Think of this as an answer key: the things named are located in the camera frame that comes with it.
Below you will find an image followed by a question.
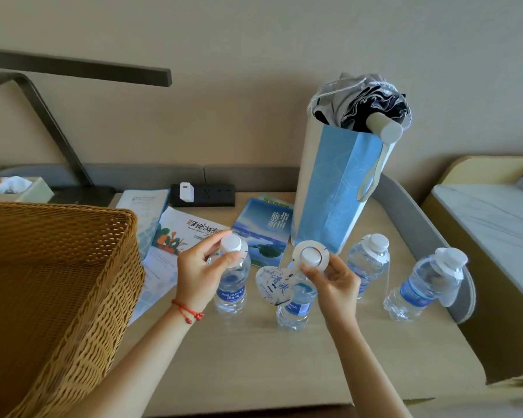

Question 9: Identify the clear plastic water bottle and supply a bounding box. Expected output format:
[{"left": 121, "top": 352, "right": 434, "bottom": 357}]
[
  {"left": 346, "top": 233, "right": 391, "bottom": 301},
  {"left": 207, "top": 233, "right": 252, "bottom": 314},
  {"left": 383, "top": 247, "right": 470, "bottom": 322},
  {"left": 275, "top": 247, "right": 321, "bottom": 331}
]

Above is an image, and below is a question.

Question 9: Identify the person's left hand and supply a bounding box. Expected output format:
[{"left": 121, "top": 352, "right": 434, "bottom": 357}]
[{"left": 175, "top": 229, "right": 242, "bottom": 315}]

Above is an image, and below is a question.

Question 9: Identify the beige tissue box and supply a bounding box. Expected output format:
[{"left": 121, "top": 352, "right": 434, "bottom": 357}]
[{"left": 0, "top": 176, "right": 55, "bottom": 204}]

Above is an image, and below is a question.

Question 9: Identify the person's right hand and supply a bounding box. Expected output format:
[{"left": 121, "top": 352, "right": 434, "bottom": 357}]
[{"left": 299, "top": 252, "right": 363, "bottom": 329}]

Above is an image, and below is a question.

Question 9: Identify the light wooden table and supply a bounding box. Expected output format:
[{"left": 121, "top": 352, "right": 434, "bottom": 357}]
[{"left": 109, "top": 191, "right": 493, "bottom": 418}]

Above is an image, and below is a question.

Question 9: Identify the person's right forearm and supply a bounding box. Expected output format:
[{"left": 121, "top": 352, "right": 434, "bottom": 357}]
[{"left": 327, "top": 317, "right": 413, "bottom": 418}]

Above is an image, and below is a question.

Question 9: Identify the red string bracelet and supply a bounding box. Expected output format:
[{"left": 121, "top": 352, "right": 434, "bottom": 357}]
[{"left": 170, "top": 298, "right": 205, "bottom": 325}]

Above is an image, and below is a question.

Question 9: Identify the illustrated map leaflet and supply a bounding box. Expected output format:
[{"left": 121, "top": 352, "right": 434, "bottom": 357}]
[{"left": 128, "top": 206, "right": 232, "bottom": 327}]

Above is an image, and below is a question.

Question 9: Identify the woven wicker basket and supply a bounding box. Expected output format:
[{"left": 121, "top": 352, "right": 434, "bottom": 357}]
[{"left": 0, "top": 200, "right": 145, "bottom": 418}]

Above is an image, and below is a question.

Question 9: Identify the green leaflet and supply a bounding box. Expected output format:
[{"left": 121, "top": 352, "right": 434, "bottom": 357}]
[{"left": 257, "top": 194, "right": 295, "bottom": 210}]

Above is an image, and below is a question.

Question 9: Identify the person's left forearm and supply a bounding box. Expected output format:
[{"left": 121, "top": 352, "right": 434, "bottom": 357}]
[{"left": 65, "top": 307, "right": 199, "bottom": 418}]

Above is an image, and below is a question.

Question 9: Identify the white card blue border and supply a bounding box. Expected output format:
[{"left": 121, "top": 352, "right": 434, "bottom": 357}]
[{"left": 115, "top": 189, "right": 171, "bottom": 262}]

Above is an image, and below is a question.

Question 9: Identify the grey padded table surround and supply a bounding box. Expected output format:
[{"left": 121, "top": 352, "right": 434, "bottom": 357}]
[{"left": 0, "top": 163, "right": 477, "bottom": 325}]

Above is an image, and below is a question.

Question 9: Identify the black power strip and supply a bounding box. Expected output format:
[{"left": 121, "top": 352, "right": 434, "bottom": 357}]
[{"left": 169, "top": 183, "right": 237, "bottom": 208}]

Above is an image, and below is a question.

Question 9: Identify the blue paper gift bag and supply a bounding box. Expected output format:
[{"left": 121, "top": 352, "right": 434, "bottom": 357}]
[{"left": 289, "top": 78, "right": 413, "bottom": 255}]

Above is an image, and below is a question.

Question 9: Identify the black white folded umbrella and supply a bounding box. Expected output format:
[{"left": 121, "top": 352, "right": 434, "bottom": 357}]
[{"left": 312, "top": 73, "right": 413, "bottom": 203}]

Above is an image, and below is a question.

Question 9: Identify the dark metal desk lamp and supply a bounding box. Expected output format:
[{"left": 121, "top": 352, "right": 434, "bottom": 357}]
[{"left": 0, "top": 47, "right": 173, "bottom": 207}]

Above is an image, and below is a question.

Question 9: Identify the blue landscape booklet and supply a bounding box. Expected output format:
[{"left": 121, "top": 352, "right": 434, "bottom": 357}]
[{"left": 231, "top": 197, "right": 293, "bottom": 268}]

